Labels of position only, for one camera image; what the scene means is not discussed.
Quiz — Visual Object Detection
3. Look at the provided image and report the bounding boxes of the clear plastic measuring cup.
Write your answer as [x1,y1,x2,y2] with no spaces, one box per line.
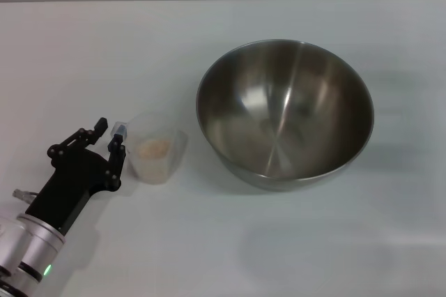
[111,110,189,185]

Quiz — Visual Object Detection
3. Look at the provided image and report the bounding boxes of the white rice grains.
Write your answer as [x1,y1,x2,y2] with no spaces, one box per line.
[135,138,172,183]

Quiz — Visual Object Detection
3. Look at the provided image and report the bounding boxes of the stainless steel mixing bowl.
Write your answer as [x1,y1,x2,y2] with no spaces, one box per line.
[195,38,376,192]

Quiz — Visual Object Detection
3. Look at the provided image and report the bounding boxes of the grey cable with clear plug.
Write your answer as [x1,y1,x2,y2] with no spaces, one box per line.
[13,188,40,203]

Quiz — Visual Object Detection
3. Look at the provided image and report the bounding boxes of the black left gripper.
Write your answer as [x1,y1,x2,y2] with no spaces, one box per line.
[26,117,128,235]

